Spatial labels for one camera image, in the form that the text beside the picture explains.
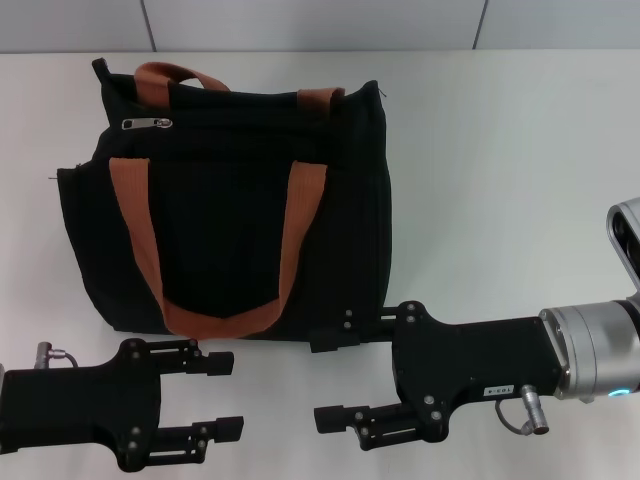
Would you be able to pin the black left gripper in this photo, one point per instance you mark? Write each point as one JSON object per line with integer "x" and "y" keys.
{"x": 75, "y": 405}

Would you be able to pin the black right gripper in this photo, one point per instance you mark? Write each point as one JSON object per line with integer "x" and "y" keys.
{"x": 470, "y": 360}

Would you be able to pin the silver zipper pull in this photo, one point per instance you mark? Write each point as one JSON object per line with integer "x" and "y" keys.
{"x": 145, "y": 123}

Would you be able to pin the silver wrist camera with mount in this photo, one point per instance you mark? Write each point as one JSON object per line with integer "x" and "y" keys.
{"x": 627, "y": 235}

